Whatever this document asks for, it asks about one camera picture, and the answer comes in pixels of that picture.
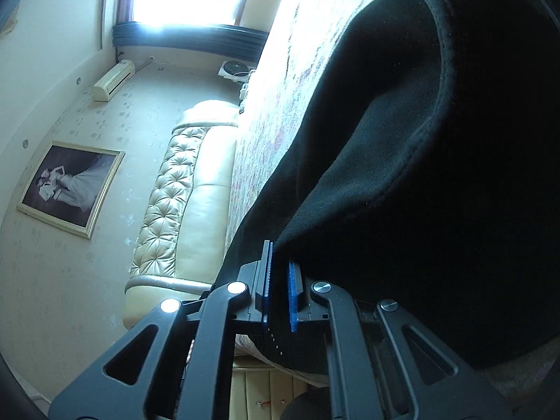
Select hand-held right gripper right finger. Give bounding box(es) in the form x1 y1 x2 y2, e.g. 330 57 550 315
286 262 512 420

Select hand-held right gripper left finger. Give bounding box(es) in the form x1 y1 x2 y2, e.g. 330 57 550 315
48 240 274 420

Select black pants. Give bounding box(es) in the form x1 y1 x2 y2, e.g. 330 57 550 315
213 0 560 379

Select cream wooden nightstand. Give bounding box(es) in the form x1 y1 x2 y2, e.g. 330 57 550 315
231 356 330 420

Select cream tufted leather headboard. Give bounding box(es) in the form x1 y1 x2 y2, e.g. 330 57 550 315
122 100 242 355

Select floral bedspread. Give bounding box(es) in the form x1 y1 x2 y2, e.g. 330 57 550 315
223 0 410 281

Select dark blue curtain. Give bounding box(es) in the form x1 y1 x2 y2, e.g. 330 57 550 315
113 23 267 53

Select gold framed wall picture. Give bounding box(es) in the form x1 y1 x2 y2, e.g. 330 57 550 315
16 141 126 240

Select cream wall air conditioner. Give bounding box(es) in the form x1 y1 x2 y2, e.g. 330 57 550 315
91 59 135 103

